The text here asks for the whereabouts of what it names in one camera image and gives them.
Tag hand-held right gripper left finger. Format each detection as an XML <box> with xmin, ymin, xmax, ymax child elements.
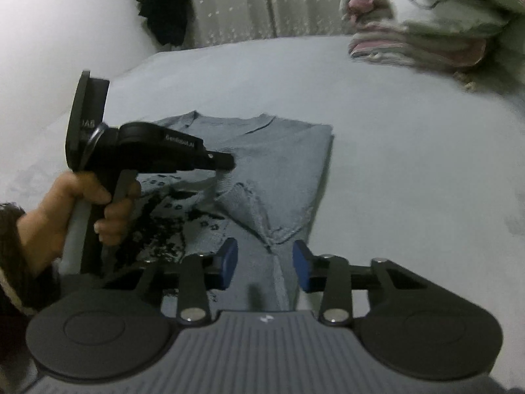
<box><xmin>102</xmin><ymin>237</ymin><xmax>239</xmax><ymax>325</ymax></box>

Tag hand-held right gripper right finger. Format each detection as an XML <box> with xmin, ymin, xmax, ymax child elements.
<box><xmin>292</xmin><ymin>240</ymin><xmax>429</xmax><ymax>326</ymax></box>

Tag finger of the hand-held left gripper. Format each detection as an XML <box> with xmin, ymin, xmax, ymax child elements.
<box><xmin>206</xmin><ymin>151</ymin><xmax>237</xmax><ymax>172</ymax></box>

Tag grey knit sweater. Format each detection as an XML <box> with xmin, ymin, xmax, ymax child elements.
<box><xmin>102</xmin><ymin>111</ymin><xmax>335</xmax><ymax>313</ymax></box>

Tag dark hanging clothes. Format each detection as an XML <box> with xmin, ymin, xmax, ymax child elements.
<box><xmin>135</xmin><ymin>0</ymin><xmax>191</xmax><ymax>46</ymax></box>

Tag person's left hand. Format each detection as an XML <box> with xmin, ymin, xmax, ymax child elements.
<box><xmin>16</xmin><ymin>171</ymin><xmax>142</xmax><ymax>274</ymax></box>

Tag light grey bed sheet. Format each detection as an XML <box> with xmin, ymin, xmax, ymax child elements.
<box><xmin>0</xmin><ymin>35</ymin><xmax>525</xmax><ymax>394</ymax></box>

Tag grey star-print curtain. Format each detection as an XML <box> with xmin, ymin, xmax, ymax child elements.
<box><xmin>184</xmin><ymin>0</ymin><xmax>267</xmax><ymax>48</ymax></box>
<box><xmin>262</xmin><ymin>0</ymin><xmax>362</xmax><ymax>37</ymax></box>

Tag folded pink grey quilt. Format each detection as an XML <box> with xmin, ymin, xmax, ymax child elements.
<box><xmin>342</xmin><ymin>0</ymin><xmax>489</xmax><ymax>68</ymax></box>

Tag grey quilted bedcover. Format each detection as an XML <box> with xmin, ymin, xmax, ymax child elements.
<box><xmin>504</xmin><ymin>0</ymin><xmax>525</xmax><ymax>103</ymax></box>

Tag beige rope tassel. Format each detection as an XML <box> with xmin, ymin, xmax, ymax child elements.
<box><xmin>453</xmin><ymin>70</ymin><xmax>476</xmax><ymax>93</ymax></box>

